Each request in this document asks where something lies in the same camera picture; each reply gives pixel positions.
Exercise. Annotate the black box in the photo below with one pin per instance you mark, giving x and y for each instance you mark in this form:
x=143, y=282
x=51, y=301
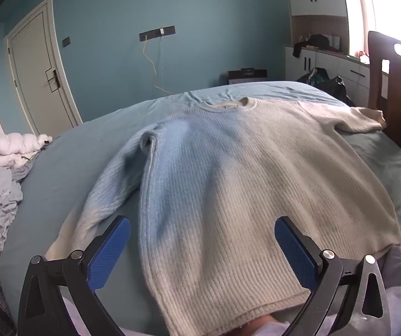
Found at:
x=246, y=76

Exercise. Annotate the white door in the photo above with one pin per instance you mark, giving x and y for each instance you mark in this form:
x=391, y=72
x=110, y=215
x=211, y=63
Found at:
x=36, y=77

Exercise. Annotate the brown wooden chair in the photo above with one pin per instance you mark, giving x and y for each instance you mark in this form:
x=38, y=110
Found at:
x=396, y=87

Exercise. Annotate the white puffy jacket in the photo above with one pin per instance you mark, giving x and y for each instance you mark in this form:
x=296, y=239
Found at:
x=15, y=147

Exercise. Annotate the black bag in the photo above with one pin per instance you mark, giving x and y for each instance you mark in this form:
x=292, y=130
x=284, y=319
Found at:
x=329, y=84

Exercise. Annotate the bed with blue sheet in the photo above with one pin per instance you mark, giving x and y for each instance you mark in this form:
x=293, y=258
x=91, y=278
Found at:
x=64, y=168

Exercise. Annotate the black clothing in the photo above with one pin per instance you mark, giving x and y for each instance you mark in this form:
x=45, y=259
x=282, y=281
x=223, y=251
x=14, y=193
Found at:
x=317, y=42

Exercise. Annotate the black light switch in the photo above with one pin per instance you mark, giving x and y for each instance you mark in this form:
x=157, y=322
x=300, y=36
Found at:
x=66, y=41

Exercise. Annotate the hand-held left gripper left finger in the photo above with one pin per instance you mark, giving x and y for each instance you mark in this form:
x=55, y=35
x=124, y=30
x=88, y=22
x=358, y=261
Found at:
x=111, y=252

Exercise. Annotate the cream knit sweater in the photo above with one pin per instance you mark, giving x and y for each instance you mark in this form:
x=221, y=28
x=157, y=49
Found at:
x=239, y=182

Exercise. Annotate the white lower cabinet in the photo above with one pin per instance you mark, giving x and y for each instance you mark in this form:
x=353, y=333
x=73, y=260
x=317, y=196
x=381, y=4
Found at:
x=333, y=66

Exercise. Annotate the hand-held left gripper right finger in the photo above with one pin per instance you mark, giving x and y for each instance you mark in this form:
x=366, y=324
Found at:
x=296, y=255

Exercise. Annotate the black wall outlet panel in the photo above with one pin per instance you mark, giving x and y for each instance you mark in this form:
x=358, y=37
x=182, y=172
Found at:
x=151, y=34

